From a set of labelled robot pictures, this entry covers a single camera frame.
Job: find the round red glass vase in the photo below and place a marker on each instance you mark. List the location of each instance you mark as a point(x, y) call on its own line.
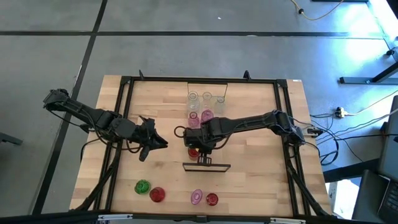
point(157, 194)

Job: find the dark grey furniture foot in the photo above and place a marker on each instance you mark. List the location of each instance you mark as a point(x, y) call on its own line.
point(9, 139)

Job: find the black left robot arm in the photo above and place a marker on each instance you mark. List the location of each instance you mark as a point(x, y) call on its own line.
point(84, 112)

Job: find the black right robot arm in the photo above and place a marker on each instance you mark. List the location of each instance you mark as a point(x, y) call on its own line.
point(248, 121)

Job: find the small clear glass vase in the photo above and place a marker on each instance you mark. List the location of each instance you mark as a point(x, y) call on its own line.
point(220, 104)

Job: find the black desk caster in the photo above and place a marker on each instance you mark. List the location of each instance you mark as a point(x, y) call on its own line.
point(389, 52)

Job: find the black keyboard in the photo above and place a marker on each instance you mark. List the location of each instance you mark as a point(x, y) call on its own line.
point(390, 202)

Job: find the red ribbed bottle vase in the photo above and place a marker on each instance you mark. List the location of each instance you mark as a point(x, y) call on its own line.
point(192, 153)

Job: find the black table frame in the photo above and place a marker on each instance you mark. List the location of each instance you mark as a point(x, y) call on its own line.
point(161, 79)

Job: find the wide red ribbed vase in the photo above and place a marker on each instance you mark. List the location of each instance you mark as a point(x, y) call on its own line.
point(212, 199)

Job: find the white power strip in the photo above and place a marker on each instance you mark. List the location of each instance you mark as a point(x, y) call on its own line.
point(339, 112)

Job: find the tall clear flared vase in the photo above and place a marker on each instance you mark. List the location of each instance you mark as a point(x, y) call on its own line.
point(207, 98)

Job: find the wide pink ribbed vase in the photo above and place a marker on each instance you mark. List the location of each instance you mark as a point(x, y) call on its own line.
point(196, 196)

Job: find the black table-level camera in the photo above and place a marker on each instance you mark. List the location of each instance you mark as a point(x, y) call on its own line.
point(201, 219)

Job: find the slender pink glass vase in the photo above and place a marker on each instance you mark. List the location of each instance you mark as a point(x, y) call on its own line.
point(193, 120)

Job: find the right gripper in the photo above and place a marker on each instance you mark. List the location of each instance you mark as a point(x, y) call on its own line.
point(199, 138)

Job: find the silver frame bracket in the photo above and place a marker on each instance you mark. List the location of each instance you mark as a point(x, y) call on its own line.
point(287, 221)
point(115, 216)

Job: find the black power adapter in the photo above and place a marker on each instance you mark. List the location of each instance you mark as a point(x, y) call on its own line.
point(312, 131)

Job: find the wide clear glass vase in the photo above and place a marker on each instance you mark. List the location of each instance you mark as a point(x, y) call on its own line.
point(192, 102)

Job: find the grey monitor back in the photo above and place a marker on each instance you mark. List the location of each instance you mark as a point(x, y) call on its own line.
point(391, 149)

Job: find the black desk leg base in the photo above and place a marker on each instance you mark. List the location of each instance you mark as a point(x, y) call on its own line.
point(357, 80)

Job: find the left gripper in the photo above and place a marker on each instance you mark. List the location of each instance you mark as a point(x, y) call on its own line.
point(144, 133)

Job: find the round green ribbed vase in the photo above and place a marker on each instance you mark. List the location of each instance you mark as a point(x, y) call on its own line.
point(142, 187)

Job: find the black floor beam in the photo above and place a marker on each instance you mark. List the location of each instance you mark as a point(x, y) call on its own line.
point(342, 174)

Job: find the pink ribbed bottle vase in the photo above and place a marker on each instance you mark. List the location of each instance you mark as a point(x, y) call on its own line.
point(206, 115)

